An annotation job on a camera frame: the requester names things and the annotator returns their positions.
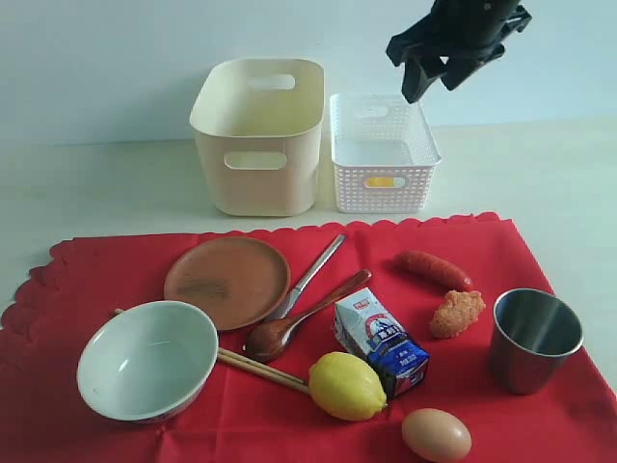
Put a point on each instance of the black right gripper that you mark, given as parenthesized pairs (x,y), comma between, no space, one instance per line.
(453,41)

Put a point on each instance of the yellow cheese wedge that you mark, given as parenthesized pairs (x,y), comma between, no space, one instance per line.
(380,182)

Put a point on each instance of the red sausage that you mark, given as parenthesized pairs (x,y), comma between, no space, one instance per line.
(433,268)

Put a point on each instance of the blue white milk carton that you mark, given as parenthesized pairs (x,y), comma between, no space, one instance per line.
(368,330)

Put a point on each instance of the yellow lemon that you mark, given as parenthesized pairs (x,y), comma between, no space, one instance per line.
(346,387)

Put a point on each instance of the white perforated plastic basket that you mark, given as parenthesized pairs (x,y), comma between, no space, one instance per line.
(378,135)

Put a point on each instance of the cream plastic bin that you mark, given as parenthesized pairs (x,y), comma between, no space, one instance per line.
(257,127)

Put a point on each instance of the steel table knife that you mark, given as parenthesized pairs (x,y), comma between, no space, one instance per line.
(294,293)

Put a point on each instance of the fried chicken nugget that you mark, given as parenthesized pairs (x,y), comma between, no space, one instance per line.
(456,313)

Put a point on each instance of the red scalloped table cloth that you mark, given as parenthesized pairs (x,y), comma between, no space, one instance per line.
(239,417)

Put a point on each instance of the stainless steel cup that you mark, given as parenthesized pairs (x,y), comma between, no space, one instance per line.
(534,334)

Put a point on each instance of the brown round plate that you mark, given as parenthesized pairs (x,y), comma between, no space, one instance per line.
(235,280)

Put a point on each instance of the dark wooden spoon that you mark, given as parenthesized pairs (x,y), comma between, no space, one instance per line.
(268,340)

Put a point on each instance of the lower wooden chopstick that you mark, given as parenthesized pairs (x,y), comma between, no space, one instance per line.
(261,372)

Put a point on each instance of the wooden chopstick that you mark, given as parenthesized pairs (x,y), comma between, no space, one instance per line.
(261,372)
(260,365)

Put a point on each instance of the brown egg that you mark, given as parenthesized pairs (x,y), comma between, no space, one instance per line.
(436,435)

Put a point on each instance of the upper wooden chopstick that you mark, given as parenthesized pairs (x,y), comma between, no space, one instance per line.
(260,365)

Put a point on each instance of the white ceramic bowl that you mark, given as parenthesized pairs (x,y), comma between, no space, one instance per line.
(148,363)

